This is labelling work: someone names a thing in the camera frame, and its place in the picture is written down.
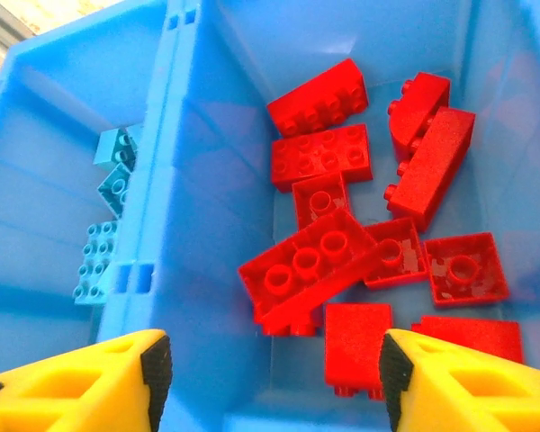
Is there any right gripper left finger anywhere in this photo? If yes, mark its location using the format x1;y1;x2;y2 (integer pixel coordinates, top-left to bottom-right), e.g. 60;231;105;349
0;328;173;432

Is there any long blue lego brick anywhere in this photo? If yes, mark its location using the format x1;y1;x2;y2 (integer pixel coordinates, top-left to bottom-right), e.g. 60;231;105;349
71;220;121;306

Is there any blue plastic storage bin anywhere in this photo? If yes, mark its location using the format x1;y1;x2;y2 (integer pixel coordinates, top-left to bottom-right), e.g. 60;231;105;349
94;0;540;432
0;0;184;388

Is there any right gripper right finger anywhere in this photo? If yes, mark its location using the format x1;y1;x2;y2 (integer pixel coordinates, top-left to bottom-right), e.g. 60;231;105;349
378;327;540;432

